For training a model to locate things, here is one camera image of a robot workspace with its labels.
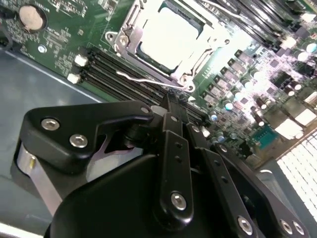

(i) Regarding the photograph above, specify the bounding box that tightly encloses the silver CPU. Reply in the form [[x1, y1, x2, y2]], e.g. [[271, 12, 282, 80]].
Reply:
[[137, 6, 208, 75]]

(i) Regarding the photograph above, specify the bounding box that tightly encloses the metal socket cover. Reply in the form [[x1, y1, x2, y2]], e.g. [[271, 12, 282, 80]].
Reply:
[[118, 0, 232, 86]]

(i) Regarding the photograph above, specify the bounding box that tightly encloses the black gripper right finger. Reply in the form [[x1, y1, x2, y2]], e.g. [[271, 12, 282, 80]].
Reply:
[[178, 95, 311, 238]]

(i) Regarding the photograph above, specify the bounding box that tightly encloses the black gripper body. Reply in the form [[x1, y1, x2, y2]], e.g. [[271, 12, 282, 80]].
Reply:
[[44, 151, 231, 238]]

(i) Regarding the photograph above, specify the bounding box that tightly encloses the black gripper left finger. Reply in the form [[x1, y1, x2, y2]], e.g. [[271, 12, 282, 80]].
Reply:
[[10, 91, 195, 225]]

